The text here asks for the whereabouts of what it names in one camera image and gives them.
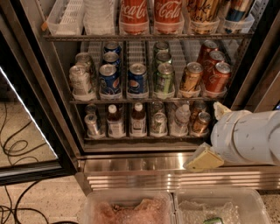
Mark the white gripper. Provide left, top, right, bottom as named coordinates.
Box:
left=183, top=101, right=280, bottom=172

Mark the orange can bottom front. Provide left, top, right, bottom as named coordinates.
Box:
left=192, top=111, right=211, bottom=134

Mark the orange can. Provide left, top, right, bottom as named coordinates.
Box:
left=192, top=111, right=211, bottom=134
left=191, top=100, right=207, bottom=120

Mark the orange can bottom back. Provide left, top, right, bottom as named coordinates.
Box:
left=191, top=100, right=207, bottom=120

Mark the red coke can front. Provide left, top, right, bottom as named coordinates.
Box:
left=206, top=62, right=231, bottom=93

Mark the red coke can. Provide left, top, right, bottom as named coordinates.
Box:
left=206, top=62, right=231, bottom=93
left=197, top=40, right=219, bottom=63
left=202, top=51, right=226, bottom=81

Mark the green can bottom front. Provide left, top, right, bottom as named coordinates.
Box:
left=151, top=113, right=167, bottom=137

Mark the orange can middle shelf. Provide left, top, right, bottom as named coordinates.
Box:
left=179, top=62, right=203, bottom=92

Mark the green can bottom back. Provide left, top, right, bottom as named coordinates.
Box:
left=150, top=101, right=165, bottom=115

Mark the green can middle front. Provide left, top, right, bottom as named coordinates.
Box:
left=154, top=63, right=175, bottom=99

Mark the green can in bin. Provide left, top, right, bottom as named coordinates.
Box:
left=203, top=217, right=224, bottom=224

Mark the blue pepsi can single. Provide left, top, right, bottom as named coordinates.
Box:
left=128, top=63, right=148, bottom=98

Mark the red coke can back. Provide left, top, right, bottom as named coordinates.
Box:
left=197, top=40, right=219, bottom=63

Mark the stainless steel fridge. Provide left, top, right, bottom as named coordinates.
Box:
left=0, top=0, right=280, bottom=196

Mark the green can middle back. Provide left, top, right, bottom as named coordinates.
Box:
left=153, top=41, right=170, bottom=54

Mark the blue pepsi can front left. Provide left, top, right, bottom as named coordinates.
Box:
left=99, top=64, right=121, bottom=96

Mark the blue pepsi can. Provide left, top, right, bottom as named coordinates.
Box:
left=103, top=41, right=122, bottom=54
left=99, top=64, right=121, bottom=96
left=102, top=52, right=121, bottom=67

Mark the blue can top shelf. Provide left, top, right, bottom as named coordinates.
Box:
left=224, top=0, right=255, bottom=33

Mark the gold can top shelf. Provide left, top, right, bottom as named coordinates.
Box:
left=186, top=0, right=221, bottom=34

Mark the silver can bottom front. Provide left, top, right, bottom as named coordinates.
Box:
left=84, top=113, right=102, bottom=136

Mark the silver can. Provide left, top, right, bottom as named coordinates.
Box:
left=84, top=113, right=102, bottom=136
left=85, top=103, right=97, bottom=114

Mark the silver can bottom back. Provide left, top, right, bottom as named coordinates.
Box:
left=85, top=103, right=97, bottom=114

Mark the blue pepsi can back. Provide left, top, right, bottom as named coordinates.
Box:
left=103, top=41, right=122, bottom=54

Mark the blue pepsi can middle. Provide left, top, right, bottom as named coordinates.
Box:
left=102, top=52, right=121, bottom=67

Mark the white can middle front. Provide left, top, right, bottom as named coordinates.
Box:
left=69, top=65, right=95, bottom=102

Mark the white can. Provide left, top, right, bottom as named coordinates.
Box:
left=75, top=52, right=95, bottom=76
left=69, top=65, right=95, bottom=102

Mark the white can middle back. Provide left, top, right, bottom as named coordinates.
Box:
left=75, top=52, right=95, bottom=76

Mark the white bottle top shelf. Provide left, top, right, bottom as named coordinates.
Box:
left=83, top=0, right=115, bottom=35

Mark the fridge glass door left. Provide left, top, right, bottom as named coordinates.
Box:
left=0, top=14, right=76, bottom=186

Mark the clear water bottle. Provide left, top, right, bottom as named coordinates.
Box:
left=171, top=104, right=191, bottom=137

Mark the brown tea bottle right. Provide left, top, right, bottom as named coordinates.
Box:
left=130, top=102, right=146, bottom=137

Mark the brown tea bottle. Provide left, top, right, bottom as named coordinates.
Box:
left=130, top=102, right=146, bottom=137
left=107, top=104, right=125, bottom=138

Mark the clear plastic bin right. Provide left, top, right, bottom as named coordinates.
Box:
left=173, top=187, right=272, bottom=224

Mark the clear plastic bin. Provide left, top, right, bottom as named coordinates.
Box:
left=173, top=187, right=272, bottom=224
left=82, top=189, right=176, bottom=224

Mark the brown tea bottle left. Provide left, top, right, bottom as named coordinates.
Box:
left=107, top=104, right=125, bottom=138

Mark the coca cola bottle right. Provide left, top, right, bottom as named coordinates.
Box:
left=154, top=0, right=184, bottom=34

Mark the coca cola bottle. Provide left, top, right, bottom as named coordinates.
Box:
left=154, top=0, right=184, bottom=34
left=121, top=0, right=148, bottom=35

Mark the clear plastic bin left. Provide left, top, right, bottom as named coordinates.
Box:
left=82, top=189, right=176, bottom=224

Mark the coca cola bottle left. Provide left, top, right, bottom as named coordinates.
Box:
left=121, top=0, right=148, bottom=35

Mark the empty clear tray top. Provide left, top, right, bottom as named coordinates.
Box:
left=46, top=0, right=84, bottom=36

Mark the black floor cable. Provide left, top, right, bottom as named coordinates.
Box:
left=0, top=101, right=80, bottom=224

